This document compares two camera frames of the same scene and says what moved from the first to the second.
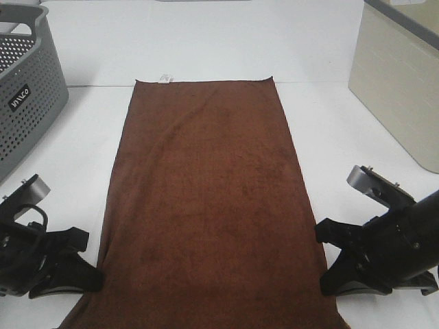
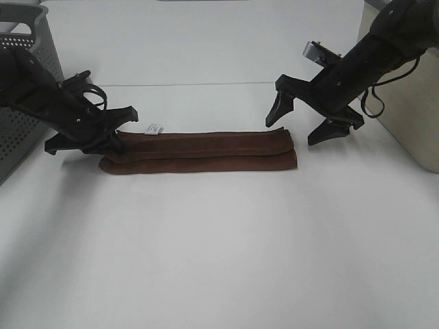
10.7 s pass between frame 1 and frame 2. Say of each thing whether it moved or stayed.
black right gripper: moved
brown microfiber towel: moved
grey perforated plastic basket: stayed
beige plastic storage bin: stayed
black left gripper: moved
